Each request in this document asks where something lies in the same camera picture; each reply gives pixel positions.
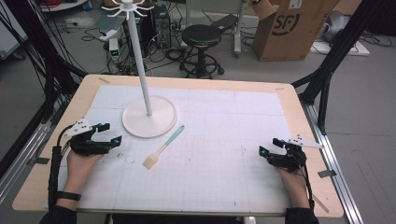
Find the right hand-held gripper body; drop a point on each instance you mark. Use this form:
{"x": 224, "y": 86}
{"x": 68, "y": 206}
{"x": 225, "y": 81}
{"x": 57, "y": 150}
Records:
{"x": 289, "y": 158}

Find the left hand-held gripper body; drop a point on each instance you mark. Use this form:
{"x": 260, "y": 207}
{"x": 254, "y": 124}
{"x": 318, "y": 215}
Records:
{"x": 87, "y": 144}

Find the white rack stand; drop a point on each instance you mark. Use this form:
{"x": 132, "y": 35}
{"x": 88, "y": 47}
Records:
{"x": 149, "y": 119}

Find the person's right hand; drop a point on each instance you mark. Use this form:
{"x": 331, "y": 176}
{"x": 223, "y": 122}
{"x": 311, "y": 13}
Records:
{"x": 292, "y": 179}

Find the person's left hand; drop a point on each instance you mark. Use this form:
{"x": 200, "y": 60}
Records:
{"x": 79, "y": 169}

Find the wooden table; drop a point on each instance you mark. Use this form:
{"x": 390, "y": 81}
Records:
{"x": 311, "y": 124}

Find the black tape strip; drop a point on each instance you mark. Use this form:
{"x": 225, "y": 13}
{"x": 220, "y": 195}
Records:
{"x": 42, "y": 160}
{"x": 327, "y": 173}

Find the white grid mat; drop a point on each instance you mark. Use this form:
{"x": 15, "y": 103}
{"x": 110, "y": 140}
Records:
{"x": 211, "y": 155}

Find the black wristband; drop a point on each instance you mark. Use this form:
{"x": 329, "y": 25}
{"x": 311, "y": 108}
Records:
{"x": 69, "y": 196}

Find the thin wooden stick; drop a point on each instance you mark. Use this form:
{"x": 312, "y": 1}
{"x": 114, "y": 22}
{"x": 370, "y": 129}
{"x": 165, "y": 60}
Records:
{"x": 320, "y": 203}

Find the small white box green display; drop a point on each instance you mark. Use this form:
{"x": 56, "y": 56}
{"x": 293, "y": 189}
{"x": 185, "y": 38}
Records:
{"x": 114, "y": 49}

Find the white power strip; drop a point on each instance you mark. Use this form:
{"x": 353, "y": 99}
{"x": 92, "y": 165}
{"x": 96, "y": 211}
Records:
{"x": 108, "y": 34}

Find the large cardboard box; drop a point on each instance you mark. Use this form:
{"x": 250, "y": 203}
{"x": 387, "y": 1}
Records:
{"x": 289, "y": 31}

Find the flat white board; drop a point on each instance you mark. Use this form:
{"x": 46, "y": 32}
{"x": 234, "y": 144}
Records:
{"x": 342, "y": 49}

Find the black computer tower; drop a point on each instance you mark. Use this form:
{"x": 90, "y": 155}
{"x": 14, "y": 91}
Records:
{"x": 162, "y": 26}

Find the round white table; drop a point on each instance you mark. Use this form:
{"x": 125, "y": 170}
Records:
{"x": 62, "y": 4}

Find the black round stool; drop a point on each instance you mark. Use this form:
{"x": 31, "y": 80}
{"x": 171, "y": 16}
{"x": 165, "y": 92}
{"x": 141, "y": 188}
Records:
{"x": 201, "y": 37}

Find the aluminium rail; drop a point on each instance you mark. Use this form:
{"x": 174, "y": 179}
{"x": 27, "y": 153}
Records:
{"x": 21, "y": 158}
{"x": 330, "y": 161}

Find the black metal frame stand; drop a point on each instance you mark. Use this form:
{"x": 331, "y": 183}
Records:
{"x": 333, "y": 59}
{"x": 46, "y": 62}

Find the white metal post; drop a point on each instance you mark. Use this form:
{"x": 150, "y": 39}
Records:
{"x": 239, "y": 28}

